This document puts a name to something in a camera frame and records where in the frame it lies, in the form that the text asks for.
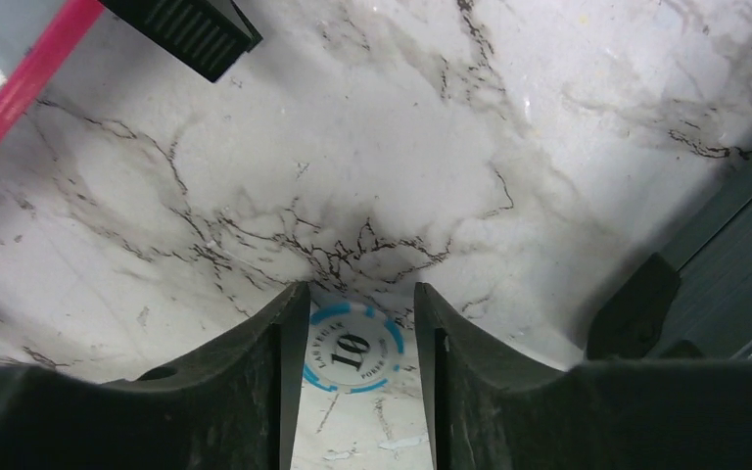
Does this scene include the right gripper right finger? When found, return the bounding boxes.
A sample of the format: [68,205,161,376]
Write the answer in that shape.
[414,283,752,469]

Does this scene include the white board red edge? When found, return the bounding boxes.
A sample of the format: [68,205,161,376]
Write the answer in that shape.
[0,1,106,142]

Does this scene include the white chip marked ten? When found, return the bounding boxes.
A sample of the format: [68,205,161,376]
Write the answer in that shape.
[303,303,405,395]

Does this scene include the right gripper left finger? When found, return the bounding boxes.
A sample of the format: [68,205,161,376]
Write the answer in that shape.
[0,282,310,469]

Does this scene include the black poker set case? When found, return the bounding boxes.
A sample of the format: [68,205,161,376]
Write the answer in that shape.
[586,160,752,359]

